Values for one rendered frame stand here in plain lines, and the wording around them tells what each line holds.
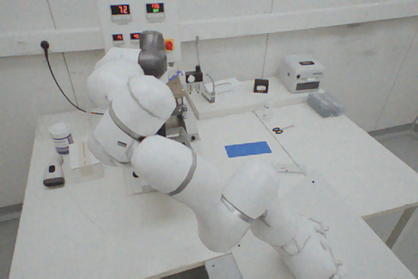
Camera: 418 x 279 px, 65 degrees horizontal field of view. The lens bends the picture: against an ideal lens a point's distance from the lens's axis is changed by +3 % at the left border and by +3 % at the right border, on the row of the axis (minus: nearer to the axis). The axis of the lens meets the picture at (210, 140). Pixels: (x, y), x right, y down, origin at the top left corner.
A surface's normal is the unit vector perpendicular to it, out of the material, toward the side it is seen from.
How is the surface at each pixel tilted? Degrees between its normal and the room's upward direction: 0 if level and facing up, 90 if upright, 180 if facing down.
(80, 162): 2
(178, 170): 63
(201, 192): 76
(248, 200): 57
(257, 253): 45
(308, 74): 86
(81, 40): 90
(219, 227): 85
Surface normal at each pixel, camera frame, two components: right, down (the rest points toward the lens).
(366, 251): -0.66, -0.44
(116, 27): 0.28, 0.59
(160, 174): 0.15, 0.42
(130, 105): -0.25, -0.04
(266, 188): 0.43, 0.15
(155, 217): 0.02, -0.79
